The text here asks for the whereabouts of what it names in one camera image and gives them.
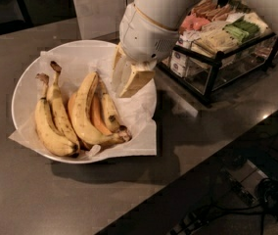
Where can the pink sweetener packets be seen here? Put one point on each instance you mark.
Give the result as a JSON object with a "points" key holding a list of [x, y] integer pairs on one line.
{"points": [[193, 22]]}

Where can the black wire condiment rack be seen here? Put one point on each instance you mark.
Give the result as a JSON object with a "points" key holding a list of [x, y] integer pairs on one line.
{"points": [[208, 59]]}

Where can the orange banana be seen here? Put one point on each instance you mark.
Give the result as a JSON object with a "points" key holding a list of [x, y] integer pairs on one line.
{"points": [[96, 116]]}

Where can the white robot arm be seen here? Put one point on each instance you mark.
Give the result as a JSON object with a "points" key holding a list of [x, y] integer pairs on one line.
{"points": [[171, 13]]}

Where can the small yellow banana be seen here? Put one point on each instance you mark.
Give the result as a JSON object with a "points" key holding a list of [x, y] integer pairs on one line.
{"points": [[110, 114]]}

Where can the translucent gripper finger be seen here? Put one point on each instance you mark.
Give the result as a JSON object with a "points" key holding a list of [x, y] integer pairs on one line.
{"points": [[121, 60]]}

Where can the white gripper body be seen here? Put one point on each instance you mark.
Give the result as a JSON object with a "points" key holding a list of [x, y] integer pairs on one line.
{"points": [[144, 38]]}

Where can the leftmost yellow banana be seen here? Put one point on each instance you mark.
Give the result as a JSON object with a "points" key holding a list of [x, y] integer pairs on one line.
{"points": [[52, 139]]}

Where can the green tea packets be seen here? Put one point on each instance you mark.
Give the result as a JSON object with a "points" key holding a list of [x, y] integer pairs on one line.
{"points": [[242, 30]]}

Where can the white paper bag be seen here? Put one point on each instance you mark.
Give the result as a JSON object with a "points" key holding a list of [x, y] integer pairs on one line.
{"points": [[99, 18]]}

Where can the white paper liner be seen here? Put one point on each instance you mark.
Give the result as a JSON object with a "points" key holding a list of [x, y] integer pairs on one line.
{"points": [[135, 115]]}

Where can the large yellow banana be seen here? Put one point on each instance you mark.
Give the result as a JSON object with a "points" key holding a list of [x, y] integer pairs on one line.
{"points": [[81, 120]]}

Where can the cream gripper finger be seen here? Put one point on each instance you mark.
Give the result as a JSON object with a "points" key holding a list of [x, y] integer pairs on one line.
{"points": [[133, 79]]}

